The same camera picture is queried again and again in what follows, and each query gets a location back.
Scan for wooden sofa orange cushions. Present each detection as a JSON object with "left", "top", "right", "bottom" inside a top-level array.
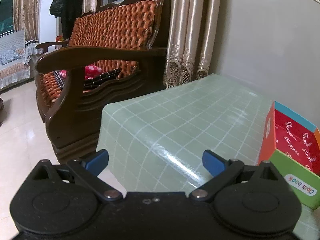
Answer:
[{"left": 35, "top": 0, "right": 171, "bottom": 164}]

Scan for white door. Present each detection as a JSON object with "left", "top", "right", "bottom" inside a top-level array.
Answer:
[{"left": 38, "top": 0, "right": 59, "bottom": 43}]

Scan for beige satin curtain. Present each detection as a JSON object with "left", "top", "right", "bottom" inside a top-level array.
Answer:
[{"left": 163, "top": 0, "right": 220, "bottom": 88}]

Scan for pink checkered cloth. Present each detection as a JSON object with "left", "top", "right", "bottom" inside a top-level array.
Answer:
[{"left": 59, "top": 64, "right": 103, "bottom": 80}]

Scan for black hanging coat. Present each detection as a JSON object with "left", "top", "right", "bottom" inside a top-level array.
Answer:
[{"left": 49, "top": 0, "right": 83, "bottom": 40}]

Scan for colourful cloth book box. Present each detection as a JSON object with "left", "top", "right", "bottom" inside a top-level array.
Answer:
[{"left": 258, "top": 101, "right": 319, "bottom": 210}]

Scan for green grid tablecloth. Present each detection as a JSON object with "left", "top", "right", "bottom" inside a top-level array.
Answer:
[{"left": 97, "top": 74, "right": 319, "bottom": 239}]

